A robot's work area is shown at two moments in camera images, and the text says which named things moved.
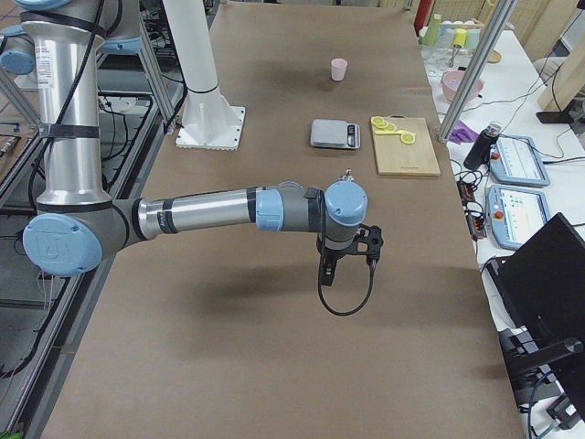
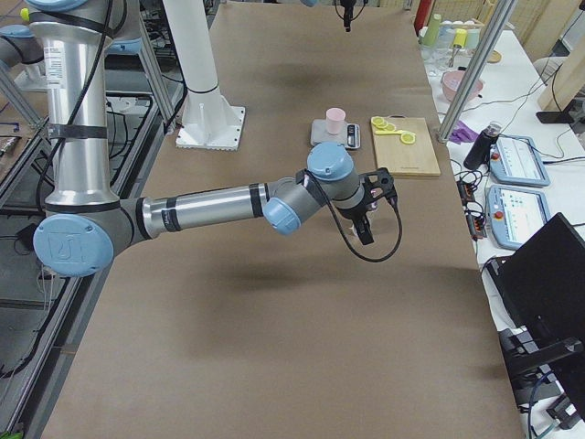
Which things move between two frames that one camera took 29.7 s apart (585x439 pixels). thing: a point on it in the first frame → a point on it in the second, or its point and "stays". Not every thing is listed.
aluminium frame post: (478, 66) stays
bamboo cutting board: (396, 157) stays
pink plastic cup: (338, 69) → (335, 120)
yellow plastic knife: (388, 132) stays
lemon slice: (379, 122) stays
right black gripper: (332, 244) → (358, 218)
